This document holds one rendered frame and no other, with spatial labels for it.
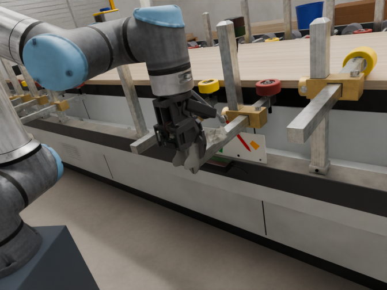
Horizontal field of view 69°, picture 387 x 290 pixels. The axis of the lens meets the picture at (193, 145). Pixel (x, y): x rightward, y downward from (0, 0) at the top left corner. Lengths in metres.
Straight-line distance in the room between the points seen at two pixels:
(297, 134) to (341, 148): 0.55
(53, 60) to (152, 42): 0.17
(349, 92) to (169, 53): 0.42
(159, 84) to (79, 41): 0.16
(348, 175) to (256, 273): 0.80
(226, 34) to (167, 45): 0.30
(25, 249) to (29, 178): 0.21
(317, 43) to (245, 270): 1.11
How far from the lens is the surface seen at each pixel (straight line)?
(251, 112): 0.85
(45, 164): 1.05
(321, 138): 0.81
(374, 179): 0.86
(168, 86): 0.57
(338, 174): 0.87
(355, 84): 0.73
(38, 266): 1.02
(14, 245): 1.02
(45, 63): 0.52
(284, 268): 1.52
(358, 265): 1.39
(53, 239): 1.07
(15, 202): 1.00
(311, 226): 1.32
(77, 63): 0.51
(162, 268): 1.62
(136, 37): 0.58
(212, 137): 0.74
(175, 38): 0.56
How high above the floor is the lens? 1.19
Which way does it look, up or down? 26 degrees down
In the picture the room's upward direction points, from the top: 13 degrees counter-clockwise
